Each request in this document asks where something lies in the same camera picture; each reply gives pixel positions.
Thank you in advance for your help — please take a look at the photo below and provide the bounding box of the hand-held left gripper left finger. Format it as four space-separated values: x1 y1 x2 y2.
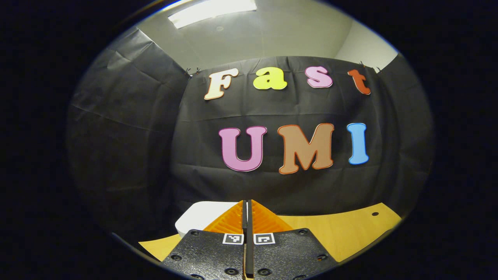
161 200 246 280

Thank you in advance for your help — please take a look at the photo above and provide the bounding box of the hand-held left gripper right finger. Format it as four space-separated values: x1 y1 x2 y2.
247 199 338 280

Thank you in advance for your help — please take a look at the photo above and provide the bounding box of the white desktop garbage bin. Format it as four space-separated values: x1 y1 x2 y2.
175 201 240 238

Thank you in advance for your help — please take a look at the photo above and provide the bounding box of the wooden desktop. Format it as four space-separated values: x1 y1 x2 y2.
139 203 402 280

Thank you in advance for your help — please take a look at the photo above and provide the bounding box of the black backdrop cloth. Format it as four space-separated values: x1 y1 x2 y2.
67 28 434 249

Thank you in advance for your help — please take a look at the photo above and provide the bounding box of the ceiling light panel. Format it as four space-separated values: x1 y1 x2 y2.
168 0 257 29

